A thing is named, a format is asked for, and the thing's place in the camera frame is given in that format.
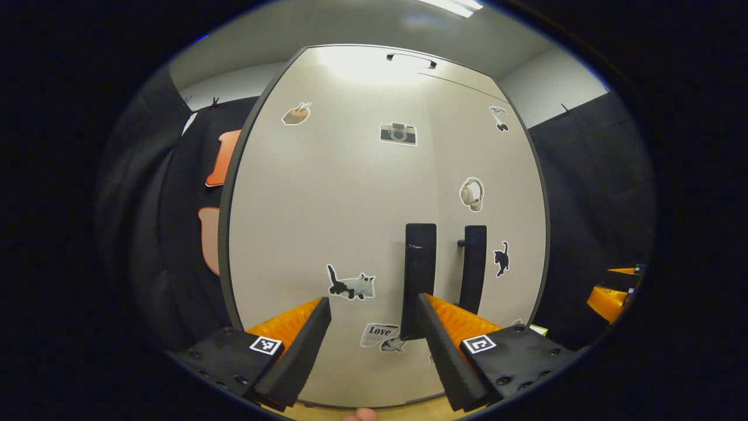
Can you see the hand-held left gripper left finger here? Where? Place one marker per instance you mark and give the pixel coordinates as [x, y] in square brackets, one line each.
[304, 351]

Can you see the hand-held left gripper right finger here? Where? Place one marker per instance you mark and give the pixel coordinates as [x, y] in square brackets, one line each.
[447, 362]

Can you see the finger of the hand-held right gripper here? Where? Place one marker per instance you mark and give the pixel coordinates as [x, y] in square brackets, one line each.
[622, 271]
[605, 301]

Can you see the white cabinet door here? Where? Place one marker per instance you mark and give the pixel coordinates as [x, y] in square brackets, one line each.
[321, 204]
[502, 164]

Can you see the white shoe cabinet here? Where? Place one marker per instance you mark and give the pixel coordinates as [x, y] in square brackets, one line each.
[362, 54]

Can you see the brown cardboard box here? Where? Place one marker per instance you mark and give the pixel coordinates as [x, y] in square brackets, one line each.
[539, 330]

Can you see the black backdrop cloth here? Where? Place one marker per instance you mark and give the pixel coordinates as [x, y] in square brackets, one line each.
[590, 193]
[152, 234]

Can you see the ceiling light panel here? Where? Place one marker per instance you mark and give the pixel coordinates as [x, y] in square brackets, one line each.
[453, 6]

